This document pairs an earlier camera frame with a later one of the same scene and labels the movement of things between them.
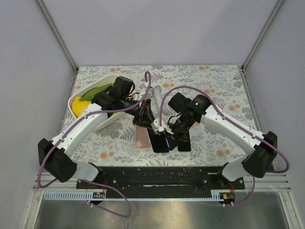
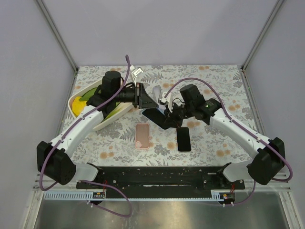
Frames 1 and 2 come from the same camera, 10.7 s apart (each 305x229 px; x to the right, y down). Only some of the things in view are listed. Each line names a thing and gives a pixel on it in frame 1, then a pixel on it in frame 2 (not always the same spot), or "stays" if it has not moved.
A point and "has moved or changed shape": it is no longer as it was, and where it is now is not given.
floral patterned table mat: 224,85 stays
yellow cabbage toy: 79,107 stays
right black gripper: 175,130 to 171,114
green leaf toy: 89,94 stays
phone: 185,146 stays
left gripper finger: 147,116 to 145,100
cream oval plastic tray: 105,81 stays
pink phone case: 142,138 stays
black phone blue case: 159,142 has moved or changed shape
